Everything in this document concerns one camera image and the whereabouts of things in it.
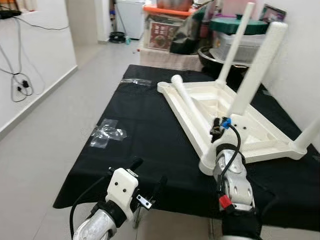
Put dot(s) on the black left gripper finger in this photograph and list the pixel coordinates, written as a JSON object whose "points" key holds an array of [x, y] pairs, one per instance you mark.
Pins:
{"points": [[159, 186], [136, 164]]}

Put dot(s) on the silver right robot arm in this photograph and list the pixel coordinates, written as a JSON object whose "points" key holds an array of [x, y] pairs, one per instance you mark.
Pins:
{"points": [[232, 185]]}

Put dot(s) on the white plastic children table top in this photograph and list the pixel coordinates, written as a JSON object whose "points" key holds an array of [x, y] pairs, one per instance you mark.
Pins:
{"points": [[270, 140]]}

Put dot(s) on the clear tape cross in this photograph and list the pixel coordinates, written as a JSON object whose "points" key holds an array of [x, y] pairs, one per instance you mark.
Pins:
{"points": [[107, 132]]}

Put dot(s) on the clear tape strip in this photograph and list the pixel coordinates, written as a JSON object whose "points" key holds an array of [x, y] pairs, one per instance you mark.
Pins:
{"points": [[135, 81]]}

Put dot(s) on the beige cloth covered shelf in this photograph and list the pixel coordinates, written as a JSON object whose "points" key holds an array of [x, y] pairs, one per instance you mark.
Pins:
{"points": [[165, 59]]}

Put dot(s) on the clear plastic storage bin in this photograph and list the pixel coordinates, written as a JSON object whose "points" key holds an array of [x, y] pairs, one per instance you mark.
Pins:
{"points": [[250, 47]]}

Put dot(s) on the black plastic bag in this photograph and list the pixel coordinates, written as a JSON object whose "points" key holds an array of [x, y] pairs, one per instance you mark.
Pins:
{"points": [[187, 35]]}

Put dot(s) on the red printed cardboard box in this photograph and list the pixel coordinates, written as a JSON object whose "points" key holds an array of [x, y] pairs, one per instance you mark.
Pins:
{"points": [[162, 35]]}

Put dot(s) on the mop with blue head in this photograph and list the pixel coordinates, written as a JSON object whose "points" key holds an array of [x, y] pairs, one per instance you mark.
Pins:
{"points": [[128, 41]]}

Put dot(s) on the black round robot vacuum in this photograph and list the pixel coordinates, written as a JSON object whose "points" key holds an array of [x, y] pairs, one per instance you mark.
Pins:
{"points": [[117, 37]]}

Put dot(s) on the purple printed box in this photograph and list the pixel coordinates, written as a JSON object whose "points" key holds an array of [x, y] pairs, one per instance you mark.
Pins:
{"points": [[274, 12]]}

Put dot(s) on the orange bin lid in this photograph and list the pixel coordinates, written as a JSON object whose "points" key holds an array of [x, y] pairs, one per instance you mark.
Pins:
{"points": [[165, 10]]}

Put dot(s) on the white fridge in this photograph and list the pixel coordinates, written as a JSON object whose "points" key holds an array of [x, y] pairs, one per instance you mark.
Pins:
{"points": [[132, 17]]}

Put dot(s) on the black power strip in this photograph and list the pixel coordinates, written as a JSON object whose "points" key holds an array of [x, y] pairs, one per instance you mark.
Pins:
{"points": [[9, 14]]}

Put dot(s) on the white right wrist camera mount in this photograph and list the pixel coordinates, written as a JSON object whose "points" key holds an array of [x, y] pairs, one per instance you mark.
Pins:
{"points": [[237, 125]]}

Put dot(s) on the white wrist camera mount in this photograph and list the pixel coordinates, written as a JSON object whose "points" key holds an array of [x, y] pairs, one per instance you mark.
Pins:
{"points": [[237, 125], [122, 187]]}

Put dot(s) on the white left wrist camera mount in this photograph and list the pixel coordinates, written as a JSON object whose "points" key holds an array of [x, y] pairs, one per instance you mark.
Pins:
{"points": [[122, 187]]}

